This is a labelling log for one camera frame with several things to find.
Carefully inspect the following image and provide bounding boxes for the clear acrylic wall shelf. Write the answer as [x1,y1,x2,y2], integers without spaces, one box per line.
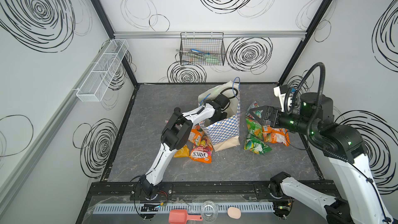
[76,39,129,102]

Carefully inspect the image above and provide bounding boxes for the checkered paper bag blue handles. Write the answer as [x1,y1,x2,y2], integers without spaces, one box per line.
[198,77,241,151]

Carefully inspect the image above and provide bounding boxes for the green snack packet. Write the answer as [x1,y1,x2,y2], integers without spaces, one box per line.
[246,117,263,141]
[244,134,272,155]

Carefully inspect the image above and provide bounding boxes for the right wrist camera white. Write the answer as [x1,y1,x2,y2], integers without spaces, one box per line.
[274,85,299,112]

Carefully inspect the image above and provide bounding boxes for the yellow snack packet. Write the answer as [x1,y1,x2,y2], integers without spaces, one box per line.
[174,145,190,158]

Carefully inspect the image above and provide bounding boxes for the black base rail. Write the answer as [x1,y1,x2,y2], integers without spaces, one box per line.
[86,181,275,202]

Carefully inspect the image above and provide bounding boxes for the orange fruit snack packet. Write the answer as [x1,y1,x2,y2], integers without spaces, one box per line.
[188,124,212,147]

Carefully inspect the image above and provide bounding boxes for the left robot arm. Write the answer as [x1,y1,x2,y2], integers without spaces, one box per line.
[137,86,239,199]

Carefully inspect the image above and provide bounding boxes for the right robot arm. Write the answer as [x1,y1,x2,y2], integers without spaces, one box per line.
[249,62,397,224]

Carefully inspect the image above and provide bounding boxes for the teal Fox's candy bag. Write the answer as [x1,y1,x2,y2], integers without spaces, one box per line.
[246,101,259,119]

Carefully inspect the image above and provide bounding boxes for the pink oval sponge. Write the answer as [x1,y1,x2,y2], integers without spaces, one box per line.
[227,207,241,219]

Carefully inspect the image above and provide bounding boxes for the grey slotted cable duct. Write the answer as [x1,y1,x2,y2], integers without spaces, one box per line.
[92,202,275,214]

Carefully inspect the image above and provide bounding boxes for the black wire wall basket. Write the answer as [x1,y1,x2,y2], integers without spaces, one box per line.
[179,32,226,66]

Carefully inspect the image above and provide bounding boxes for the pink plastic scoop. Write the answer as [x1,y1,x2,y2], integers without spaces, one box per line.
[169,209,203,224]

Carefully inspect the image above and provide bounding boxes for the items in wire basket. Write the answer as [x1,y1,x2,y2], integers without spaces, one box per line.
[176,49,222,65]

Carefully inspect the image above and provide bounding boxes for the orange Fox's candy bag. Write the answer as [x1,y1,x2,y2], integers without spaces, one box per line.
[190,145,213,164]

